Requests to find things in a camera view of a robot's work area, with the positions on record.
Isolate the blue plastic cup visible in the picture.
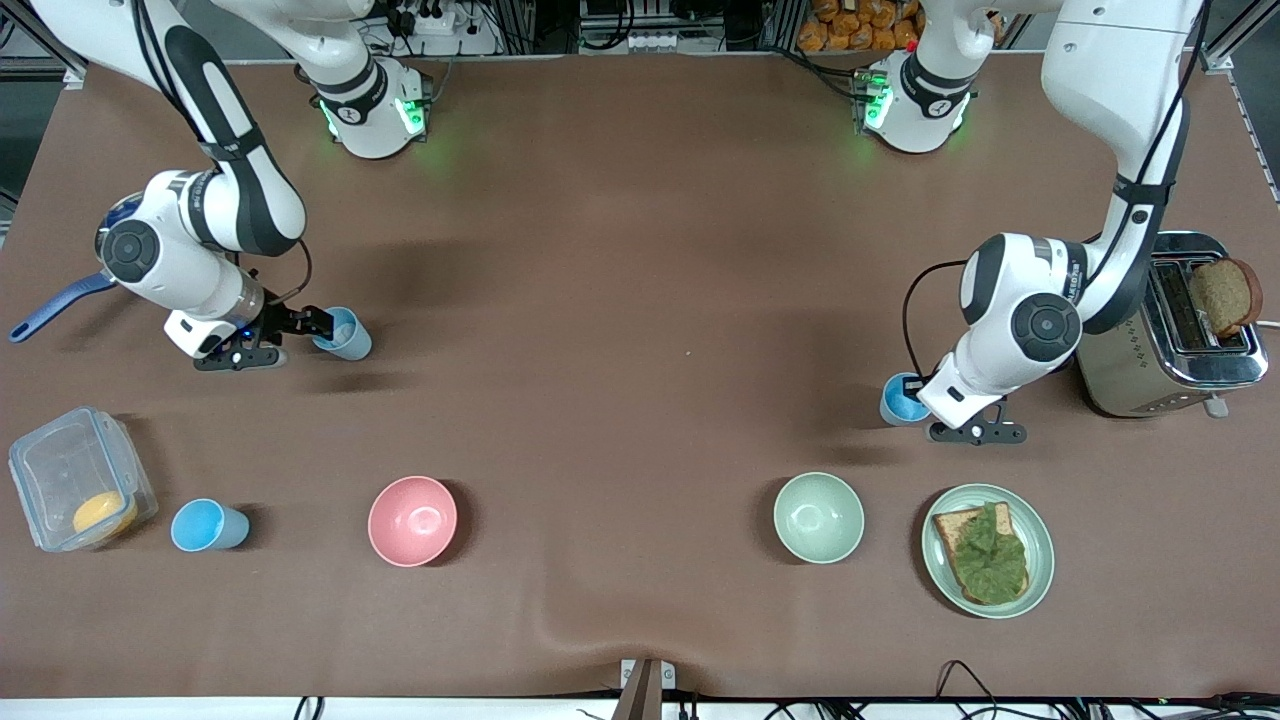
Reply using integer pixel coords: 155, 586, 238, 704
313, 306, 373, 362
170, 498, 251, 553
880, 372, 933, 427

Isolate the toasted bread slice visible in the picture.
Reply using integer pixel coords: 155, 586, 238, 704
932, 502, 1031, 606

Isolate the green lettuce leaf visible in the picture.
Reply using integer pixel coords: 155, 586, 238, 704
948, 503, 1029, 604

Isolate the pale green round plate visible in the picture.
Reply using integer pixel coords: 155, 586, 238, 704
921, 484, 1056, 620

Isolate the pale green bowl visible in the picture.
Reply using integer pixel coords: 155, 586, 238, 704
772, 471, 866, 565

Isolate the beige chrome toaster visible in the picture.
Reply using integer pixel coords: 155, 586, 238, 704
1075, 231, 1271, 419

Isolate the clear plastic food container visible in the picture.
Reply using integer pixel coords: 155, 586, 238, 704
8, 405, 159, 553

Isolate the yellow orange round food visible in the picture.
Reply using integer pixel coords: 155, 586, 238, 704
72, 490, 139, 537

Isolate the pink bowl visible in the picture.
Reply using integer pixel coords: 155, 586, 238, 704
367, 475, 459, 568

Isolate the dark brown toast slice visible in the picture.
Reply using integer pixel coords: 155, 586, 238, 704
1188, 258, 1264, 338

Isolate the white power strip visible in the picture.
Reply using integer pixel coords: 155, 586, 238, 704
395, 0, 501, 56

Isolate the brown table cover mat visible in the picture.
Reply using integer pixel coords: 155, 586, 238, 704
0, 50, 1280, 701

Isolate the bag of orange buns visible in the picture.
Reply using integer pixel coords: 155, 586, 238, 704
797, 0, 926, 53

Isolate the metal table edge clamp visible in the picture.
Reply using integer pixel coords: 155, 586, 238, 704
620, 658, 677, 720

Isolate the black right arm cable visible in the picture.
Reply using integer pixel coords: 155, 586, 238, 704
262, 238, 314, 303

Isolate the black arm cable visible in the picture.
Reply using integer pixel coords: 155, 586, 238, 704
901, 259, 969, 381
262, 238, 314, 303

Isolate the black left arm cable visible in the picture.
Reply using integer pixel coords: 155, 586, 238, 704
901, 259, 969, 381

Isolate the black pan with blue handle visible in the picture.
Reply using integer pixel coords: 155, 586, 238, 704
9, 195, 141, 344

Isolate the black looped cable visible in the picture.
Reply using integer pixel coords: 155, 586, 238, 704
935, 660, 1006, 720

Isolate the aluminium frame post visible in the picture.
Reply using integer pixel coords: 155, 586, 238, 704
1200, 0, 1280, 76
0, 0, 91, 91

